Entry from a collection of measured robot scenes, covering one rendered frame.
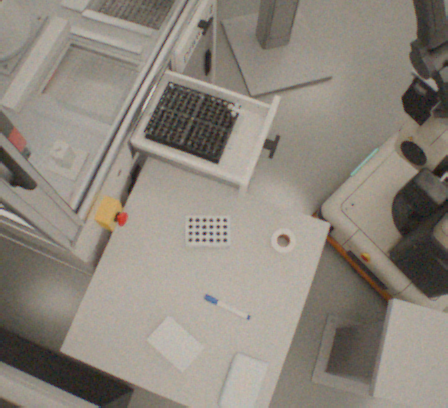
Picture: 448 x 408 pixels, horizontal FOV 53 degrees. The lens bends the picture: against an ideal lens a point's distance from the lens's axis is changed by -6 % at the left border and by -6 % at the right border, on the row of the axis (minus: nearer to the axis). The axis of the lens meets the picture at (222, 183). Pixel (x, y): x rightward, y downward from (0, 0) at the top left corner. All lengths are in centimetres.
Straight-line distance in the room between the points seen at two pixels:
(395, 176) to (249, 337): 106
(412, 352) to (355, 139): 128
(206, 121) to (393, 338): 81
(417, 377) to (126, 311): 83
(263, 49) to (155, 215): 139
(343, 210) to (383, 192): 20
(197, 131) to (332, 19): 164
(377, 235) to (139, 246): 101
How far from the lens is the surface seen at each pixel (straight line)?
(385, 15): 292
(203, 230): 132
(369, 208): 199
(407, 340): 143
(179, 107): 138
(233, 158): 135
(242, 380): 128
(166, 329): 127
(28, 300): 223
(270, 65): 248
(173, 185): 140
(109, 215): 124
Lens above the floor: 208
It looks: 70 degrees down
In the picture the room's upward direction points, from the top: 5 degrees clockwise
